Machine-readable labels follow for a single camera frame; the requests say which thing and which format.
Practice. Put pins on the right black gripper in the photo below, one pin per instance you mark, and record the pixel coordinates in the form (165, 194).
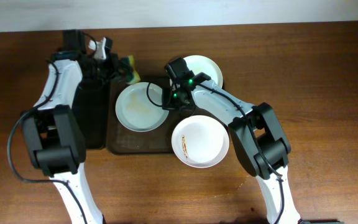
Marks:
(169, 103)

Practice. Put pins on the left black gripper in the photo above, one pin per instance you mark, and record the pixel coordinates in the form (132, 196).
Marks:
(115, 66)

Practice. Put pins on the green yellow sponge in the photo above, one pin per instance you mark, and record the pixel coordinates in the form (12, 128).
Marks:
(128, 65)

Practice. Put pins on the white plate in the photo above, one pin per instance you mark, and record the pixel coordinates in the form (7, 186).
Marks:
(204, 69)
(200, 141)

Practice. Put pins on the light grey plate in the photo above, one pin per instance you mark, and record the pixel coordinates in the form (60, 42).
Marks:
(136, 110)

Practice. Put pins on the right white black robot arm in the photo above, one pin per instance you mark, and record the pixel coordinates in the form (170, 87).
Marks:
(259, 141)

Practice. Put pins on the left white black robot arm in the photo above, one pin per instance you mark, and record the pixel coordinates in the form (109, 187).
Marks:
(53, 137)

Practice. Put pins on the small black tray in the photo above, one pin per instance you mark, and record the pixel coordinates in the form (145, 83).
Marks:
(91, 108)

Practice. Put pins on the large brown tray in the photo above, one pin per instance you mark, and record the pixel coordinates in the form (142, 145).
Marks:
(122, 141)

